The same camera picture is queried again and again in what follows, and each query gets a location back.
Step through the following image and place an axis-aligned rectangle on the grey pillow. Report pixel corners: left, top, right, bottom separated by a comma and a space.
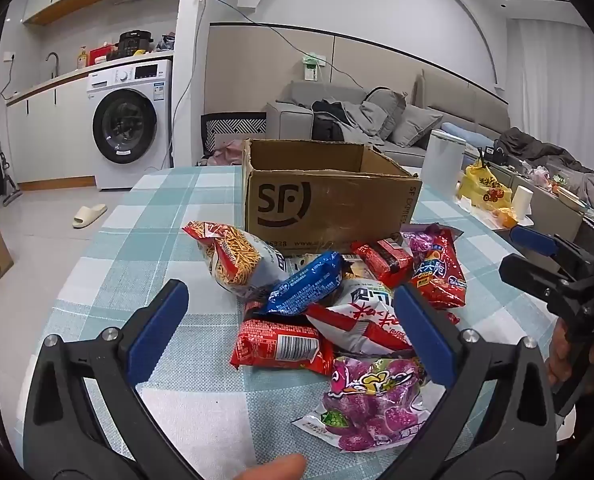
391, 104, 444, 148
364, 87, 408, 141

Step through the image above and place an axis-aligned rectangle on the red box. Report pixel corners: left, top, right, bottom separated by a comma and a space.
88, 45, 120, 67

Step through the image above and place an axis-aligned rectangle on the white paper roll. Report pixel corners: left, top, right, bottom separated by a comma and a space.
512, 185, 535, 221

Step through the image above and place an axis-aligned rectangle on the patterned basket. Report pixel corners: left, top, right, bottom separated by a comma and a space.
200, 112, 268, 158

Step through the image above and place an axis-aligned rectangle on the person's left hand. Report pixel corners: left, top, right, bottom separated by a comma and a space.
237, 452, 308, 480

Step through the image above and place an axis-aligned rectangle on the pink bag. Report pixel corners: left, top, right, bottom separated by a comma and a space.
209, 140, 245, 167

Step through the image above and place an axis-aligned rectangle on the white cylindrical bin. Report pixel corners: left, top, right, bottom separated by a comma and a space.
421, 129, 465, 201

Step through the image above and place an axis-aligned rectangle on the dark grey blanket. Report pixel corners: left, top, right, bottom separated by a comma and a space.
494, 127, 594, 211

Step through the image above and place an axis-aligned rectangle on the noodle snack packet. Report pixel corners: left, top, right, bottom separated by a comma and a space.
183, 220, 285, 303

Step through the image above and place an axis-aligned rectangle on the purple candy packet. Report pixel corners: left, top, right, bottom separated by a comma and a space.
292, 355, 430, 453

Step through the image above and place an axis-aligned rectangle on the stick vacuum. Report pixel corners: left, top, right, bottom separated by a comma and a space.
0, 150, 23, 207

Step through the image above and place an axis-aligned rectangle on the green and white wall socket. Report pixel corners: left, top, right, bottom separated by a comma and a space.
299, 52, 328, 82

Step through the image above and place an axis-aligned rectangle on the white and red snack packet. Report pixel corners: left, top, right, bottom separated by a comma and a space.
304, 277, 415, 356

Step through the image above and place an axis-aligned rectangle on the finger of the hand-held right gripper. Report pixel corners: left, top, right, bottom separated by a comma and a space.
498, 254, 585, 313
509, 225, 594, 267

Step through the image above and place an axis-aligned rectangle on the yellow plastic bag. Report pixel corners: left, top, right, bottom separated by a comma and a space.
457, 159, 512, 211

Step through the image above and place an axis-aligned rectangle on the brown cardboard box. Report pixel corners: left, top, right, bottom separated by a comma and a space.
242, 138, 423, 257

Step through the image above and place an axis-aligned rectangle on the dark jacket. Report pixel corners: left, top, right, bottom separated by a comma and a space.
311, 100, 358, 142

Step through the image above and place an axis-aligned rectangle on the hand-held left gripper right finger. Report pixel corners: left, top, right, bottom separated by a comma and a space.
382, 284, 558, 480

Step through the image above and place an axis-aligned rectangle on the small red snack packet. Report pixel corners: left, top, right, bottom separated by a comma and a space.
351, 238, 414, 288

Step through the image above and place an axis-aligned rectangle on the beige slipper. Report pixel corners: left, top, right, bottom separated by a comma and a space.
72, 203, 108, 229

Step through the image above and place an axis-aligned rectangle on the beige sofa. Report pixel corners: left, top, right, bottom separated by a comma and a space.
266, 67, 510, 166

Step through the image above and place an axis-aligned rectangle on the light blue cushion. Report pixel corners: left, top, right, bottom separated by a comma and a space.
442, 122, 498, 150

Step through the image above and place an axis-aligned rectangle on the grey garment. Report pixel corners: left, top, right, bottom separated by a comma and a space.
342, 100, 390, 143

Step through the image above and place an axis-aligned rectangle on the white washing machine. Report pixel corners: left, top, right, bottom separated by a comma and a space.
86, 58, 174, 191

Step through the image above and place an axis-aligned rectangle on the red and purple snack packet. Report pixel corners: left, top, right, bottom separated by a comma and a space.
402, 224, 466, 311

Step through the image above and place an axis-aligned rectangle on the black rice cooker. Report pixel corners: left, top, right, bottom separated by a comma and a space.
118, 30, 154, 59

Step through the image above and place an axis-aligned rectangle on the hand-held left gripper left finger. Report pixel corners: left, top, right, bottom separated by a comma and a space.
22, 279, 200, 480

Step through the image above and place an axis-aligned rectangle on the person's right hand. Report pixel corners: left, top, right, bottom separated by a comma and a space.
546, 317, 594, 401

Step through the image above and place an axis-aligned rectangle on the white kitchen counter cabinet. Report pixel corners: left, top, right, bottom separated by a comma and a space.
4, 67, 97, 187

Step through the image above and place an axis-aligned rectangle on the blue cookie packet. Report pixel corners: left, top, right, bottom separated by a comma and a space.
266, 250, 345, 317

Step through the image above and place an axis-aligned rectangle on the red barcode snack packet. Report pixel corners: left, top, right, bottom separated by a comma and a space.
229, 307, 335, 376

